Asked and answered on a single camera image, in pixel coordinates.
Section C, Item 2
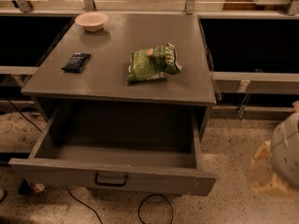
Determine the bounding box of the black cable at left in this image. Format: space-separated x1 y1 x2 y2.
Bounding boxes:
4 97 43 133

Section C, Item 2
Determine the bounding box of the grey top drawer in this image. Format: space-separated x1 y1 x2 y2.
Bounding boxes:
9 102 217 196

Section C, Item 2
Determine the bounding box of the black floor cable loop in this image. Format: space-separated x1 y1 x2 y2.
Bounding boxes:
137 193 174 224

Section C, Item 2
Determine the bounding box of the black top drawer handle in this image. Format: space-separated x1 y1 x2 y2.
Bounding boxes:
93 173 128 188

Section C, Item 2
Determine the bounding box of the metal railing frame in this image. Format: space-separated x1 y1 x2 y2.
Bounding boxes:
0 0 299 121

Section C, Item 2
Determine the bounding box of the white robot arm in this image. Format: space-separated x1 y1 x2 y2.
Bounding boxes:
247 112 299 198

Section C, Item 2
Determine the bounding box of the grey drawer cabinet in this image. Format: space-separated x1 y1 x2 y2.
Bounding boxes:
21 13 216 133

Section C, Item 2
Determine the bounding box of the small can on floor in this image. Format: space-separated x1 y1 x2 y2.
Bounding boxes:
31 184 46 193

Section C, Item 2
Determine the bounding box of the beige bowl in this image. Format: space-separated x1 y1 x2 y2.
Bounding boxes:
75 11 108 32

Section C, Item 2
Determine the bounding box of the green chip bag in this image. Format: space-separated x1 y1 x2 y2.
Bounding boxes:
127 43 182 84

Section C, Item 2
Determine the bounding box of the dark blue snack packet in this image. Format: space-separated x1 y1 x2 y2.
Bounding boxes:
62 53 91 73

